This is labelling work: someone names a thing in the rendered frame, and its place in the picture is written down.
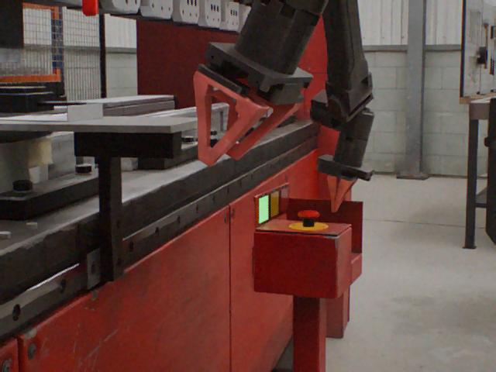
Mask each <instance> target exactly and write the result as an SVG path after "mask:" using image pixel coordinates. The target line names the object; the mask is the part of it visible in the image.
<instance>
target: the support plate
mask: <svg viewBox="0 0 496 372"><path fill-rule="evenodd" d="M37 123H40V124H37ZM196 127H198V124H197V118H178V117H105V116H103V119H97V120H89V121H81V122H46V123H43V122H17V121H0V131H16V132H67V133H169V134H171V133H176V132H180V131H183V130H187V129H193V128H196Z"/></svg>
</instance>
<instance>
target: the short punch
mask: <svg viewBox="0 0 496 372"><path fill-rule="evenodd" d="M24 47H25V38H24V18H23V0H0V63H20V62H19V50H23V49H24Z"/></svg>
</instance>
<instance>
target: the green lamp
mask: <svg viewBox="0 0 496 372"><path fill-rule="evenodd" d="M265 220H267V196H266V197H264V198H261V199H259V223H261V222H263V221H265Z"/></svg>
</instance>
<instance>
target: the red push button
mask: <svg viewBox="0 0 496 372"><path fill-rule="evenodd" d="M298 217H299V218H300V219H302V226H303V227H314V219H317V218H318V217H319V214H318V213H317V212H316V211H312V210H304V211H300V212H299V213H298Z"/></svg>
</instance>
